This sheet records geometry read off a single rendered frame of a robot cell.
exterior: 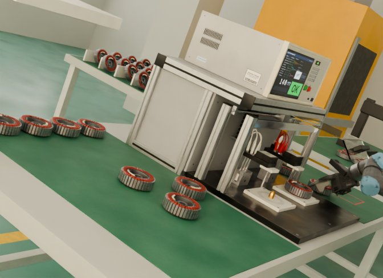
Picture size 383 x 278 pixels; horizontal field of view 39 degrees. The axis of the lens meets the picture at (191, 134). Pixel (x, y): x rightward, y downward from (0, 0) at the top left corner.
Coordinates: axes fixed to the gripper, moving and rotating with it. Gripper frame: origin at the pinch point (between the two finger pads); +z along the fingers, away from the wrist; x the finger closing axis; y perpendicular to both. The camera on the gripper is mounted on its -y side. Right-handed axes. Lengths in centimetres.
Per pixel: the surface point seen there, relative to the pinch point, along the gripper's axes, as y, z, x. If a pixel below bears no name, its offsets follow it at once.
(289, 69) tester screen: -18, -44, -60
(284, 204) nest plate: 24, -21, -51
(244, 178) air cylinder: 12, -12, -60
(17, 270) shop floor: 22, 87, -107
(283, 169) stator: -10.2, 8.3, -12.2
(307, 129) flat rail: -11.6, -22.9, -29.3
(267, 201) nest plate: 24, -21, -59
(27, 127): 1, 4, -137
